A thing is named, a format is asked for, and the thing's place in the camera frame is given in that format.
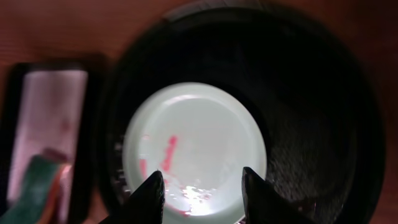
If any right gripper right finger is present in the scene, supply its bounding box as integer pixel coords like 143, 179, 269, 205
241, 167, 313, 224

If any mint plate at back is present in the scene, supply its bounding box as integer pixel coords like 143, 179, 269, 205
122, 83, 267, 224

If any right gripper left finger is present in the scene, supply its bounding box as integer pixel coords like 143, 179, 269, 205
99, 170, 165, 224

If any black rectangular soapy tray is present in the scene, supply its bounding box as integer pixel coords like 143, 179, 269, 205
1, 63, 100, 223

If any green yellow sponge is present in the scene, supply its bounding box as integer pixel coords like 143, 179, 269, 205
1, 155, 71, 224

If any black round tray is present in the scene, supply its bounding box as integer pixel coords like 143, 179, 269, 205
96, 1, 386, 223

